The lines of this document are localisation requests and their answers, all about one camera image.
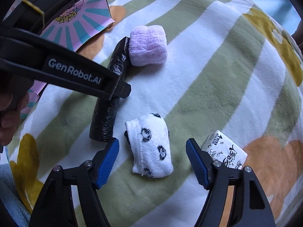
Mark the floral striped blanket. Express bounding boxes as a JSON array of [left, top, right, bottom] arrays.
[[5, 0, 303, 227]]

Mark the black plastic bag roll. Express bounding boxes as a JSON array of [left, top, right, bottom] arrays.
[[89, 37, 131, 143]]

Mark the light blue cloth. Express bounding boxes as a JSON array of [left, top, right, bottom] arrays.
[[0, 163, 32, 227]]

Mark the person's left hand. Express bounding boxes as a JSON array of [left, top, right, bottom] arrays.
[[0, 90, 30, 147]]

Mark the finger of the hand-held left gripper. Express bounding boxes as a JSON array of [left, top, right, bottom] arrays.
[[0, 27, 132, 100]]

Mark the black white tissue pack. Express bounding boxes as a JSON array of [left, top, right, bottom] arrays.
[[201, 130, 248, 170]]

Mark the cardboard box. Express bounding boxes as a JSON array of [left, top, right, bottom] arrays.
[[26, 0, 116, 121]]

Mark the rolled purple towel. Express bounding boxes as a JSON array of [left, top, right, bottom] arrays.
[[128, 25, 168, 67]]

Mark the white panda print sock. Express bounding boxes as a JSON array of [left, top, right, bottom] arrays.
[[125, 113, 174, 178]]

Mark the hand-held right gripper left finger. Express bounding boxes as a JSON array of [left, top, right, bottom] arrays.
[[28, 138, 120, 227]]

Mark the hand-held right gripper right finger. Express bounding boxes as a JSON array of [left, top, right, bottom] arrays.
[[186, 138, 277, 227]]

